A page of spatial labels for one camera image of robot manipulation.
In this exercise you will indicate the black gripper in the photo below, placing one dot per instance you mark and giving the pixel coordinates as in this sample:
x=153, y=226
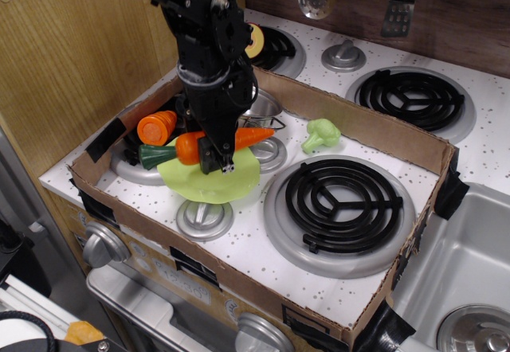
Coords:
x=216, y=103

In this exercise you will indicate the orange toy carrot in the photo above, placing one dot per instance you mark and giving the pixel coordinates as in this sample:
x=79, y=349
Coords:
x=185, y=148

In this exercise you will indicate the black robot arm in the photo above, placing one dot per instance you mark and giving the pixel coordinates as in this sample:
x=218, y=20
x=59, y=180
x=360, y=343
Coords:
x=216, y=73

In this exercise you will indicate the light green plastic plate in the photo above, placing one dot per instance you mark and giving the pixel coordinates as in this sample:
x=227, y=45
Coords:
x=215, y=188

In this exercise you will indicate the orange toy carrot stub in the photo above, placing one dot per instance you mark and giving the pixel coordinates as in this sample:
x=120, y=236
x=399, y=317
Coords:
x=157, y=128

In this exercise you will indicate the small steel pot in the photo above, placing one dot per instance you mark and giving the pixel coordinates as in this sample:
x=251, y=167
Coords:
x=264, y=113

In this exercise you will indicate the silver centre stove knob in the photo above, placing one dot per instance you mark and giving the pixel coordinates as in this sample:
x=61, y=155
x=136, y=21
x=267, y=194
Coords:
x=271, y=154

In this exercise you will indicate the silver stove knob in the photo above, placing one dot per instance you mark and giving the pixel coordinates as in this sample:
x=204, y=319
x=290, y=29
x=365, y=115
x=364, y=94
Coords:
x=344, y=57
x=271, y=154

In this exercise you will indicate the front left black burner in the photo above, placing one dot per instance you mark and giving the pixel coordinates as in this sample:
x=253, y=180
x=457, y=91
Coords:
x=125, y=153

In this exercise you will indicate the silver front top knob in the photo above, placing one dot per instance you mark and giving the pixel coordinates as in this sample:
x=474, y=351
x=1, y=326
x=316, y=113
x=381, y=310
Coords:
x=201, y=221

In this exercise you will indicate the brown cardboard fence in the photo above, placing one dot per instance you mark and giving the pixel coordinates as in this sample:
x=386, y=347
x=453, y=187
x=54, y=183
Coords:
x=243, y=265

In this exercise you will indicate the red yellow toy fruit half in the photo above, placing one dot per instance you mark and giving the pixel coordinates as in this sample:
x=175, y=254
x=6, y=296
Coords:
x=257, y=40

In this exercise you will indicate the green toy broccoli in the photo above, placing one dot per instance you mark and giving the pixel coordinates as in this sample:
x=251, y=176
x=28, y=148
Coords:
x=321, y=132

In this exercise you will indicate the silver left oven knob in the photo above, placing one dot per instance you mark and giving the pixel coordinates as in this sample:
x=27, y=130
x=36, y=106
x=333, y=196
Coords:
x=103, y=246

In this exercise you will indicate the silver oven knob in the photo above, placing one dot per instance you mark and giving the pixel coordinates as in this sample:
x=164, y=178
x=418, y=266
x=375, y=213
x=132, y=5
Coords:
x=257, y=334
x=103, y=246

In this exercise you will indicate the front right black burner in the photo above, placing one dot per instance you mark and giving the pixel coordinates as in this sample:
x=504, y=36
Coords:
x=338, y=216

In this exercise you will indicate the silver back stove knob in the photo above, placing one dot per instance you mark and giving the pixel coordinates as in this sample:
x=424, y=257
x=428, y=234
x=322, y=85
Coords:
x=344, y=57

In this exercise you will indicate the silver right oven knob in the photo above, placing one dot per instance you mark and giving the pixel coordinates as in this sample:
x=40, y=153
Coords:
x=257, y=334

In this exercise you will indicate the back right black burner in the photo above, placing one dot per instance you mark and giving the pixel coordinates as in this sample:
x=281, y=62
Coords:
x=424, y=98

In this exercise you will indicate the orange sponge piece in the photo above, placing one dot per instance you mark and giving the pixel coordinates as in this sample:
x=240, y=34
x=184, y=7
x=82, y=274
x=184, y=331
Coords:
x=81, y=332

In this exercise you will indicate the hanging slotted metal spatula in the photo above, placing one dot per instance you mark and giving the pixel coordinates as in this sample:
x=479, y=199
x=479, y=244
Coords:
x=397, y=19

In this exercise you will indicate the grey toy sink basin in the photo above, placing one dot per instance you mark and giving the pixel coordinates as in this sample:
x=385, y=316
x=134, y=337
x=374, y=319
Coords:
x=461, y=261

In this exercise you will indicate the silver sink drain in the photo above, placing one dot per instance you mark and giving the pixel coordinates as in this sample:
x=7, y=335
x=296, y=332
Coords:
x=474, y=328

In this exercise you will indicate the silver oven door handle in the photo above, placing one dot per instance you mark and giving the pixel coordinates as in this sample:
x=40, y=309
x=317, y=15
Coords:
x=159, y=318

